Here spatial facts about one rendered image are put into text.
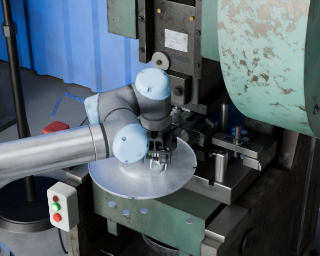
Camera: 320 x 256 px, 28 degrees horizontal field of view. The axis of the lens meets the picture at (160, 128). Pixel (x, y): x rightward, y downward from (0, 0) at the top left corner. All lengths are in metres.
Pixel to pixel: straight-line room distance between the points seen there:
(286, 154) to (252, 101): 0.72
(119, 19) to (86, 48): 1.91
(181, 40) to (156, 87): 0.35
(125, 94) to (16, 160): 0.29
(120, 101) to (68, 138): 0.17
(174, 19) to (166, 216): 0.55
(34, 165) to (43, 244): 1.43
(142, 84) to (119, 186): 0.36
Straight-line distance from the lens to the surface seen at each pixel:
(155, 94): 1.38
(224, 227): 1.72
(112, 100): 1.37
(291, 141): 2.04
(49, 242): 2.69
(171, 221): 1.81
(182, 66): 1.74
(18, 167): 1.26
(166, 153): 1.53
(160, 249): 2.04
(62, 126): 1.93
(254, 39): 1.22
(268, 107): 1.35
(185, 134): 1.83
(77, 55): 3.72
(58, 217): 1.92
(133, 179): 1.66
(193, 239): 1.81
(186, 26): 1.69
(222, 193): 1.78
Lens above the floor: 1.74
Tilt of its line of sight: 31 degrees down
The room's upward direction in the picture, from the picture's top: straight up
